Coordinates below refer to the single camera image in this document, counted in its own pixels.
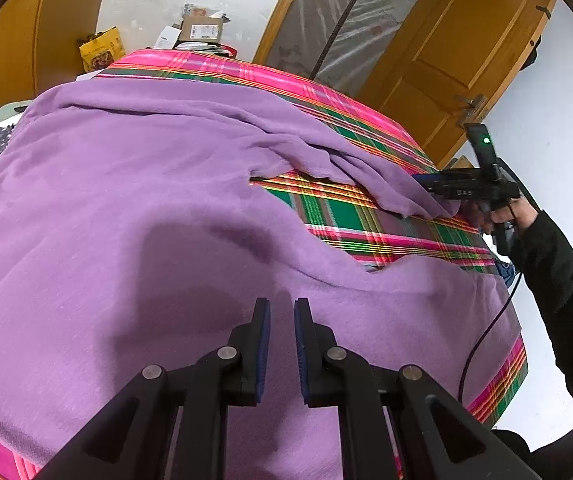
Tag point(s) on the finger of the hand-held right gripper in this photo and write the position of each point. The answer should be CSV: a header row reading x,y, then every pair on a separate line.
x,y
431,182

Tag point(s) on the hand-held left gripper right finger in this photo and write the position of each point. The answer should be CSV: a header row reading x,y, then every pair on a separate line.
x,y
300,355

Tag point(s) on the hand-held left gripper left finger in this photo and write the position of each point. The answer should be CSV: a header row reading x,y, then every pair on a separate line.
x,y
262,355

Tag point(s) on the purple fleece garment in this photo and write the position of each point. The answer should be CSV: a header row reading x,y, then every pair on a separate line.
x,y
141,210

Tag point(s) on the person's right forearm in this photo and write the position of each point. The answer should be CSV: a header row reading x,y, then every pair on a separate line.
x,y
561,285

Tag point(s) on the dark clothes on door hooks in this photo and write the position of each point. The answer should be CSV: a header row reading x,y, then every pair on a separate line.
x,y
530,55

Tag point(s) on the person's right hand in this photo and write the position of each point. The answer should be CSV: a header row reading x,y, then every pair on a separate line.
x,y
519,212

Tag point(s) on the pink plaid cloth cover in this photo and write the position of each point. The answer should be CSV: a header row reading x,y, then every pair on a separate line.
x,y
346,220

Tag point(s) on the wooden door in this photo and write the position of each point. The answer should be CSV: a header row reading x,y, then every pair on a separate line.
x,y
446,35

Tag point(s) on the clear plastic door curtain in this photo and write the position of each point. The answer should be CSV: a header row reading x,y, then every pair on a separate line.
x,y
366,25

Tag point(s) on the red plastic basket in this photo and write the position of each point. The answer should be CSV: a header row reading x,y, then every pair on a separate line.
x,y
229,51

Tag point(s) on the cardboard parcel box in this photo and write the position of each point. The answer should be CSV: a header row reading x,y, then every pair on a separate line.
x,y
201,27

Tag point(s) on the white carton box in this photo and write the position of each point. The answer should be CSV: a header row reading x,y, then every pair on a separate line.
x,y
166,37

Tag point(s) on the yellow printed bag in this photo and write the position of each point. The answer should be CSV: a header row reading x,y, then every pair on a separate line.
x,y
101,52

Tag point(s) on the wooden wardrobe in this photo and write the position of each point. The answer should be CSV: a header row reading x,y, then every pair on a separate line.
x,y
26,35

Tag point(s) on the wooden door frame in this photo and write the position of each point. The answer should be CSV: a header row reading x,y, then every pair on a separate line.
x,y
281,20

